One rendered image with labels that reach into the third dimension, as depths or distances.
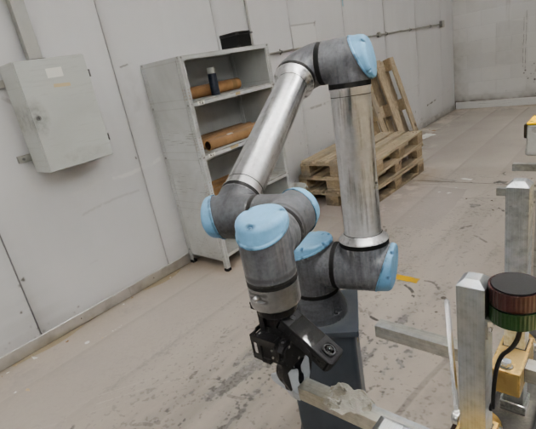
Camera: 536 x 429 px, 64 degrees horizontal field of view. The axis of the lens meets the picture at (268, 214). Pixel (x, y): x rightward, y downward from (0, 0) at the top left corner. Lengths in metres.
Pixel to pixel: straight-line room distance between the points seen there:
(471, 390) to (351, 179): 0.70
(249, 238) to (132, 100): 2.63
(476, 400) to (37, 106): 2.47
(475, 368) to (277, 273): 0.31
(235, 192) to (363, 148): 0.47
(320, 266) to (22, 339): 2.17
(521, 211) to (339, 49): 0.63
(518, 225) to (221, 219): 0.52
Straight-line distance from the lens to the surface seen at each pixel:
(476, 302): 0.61
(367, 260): 1.29
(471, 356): 0.66
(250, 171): 0.91
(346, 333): 1.41
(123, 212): 3.20
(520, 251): 0.85
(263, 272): 0.70
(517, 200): 0.81
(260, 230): 0.67
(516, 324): 0.60
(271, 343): 0.79
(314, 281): 1.37
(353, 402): 0.79
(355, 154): 1.22
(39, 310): 3.07
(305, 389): 0.84
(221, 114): 3.73
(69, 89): 2.79
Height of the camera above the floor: 1.43
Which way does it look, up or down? 19 degrees down
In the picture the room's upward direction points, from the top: 11 degrees counter-clockwise
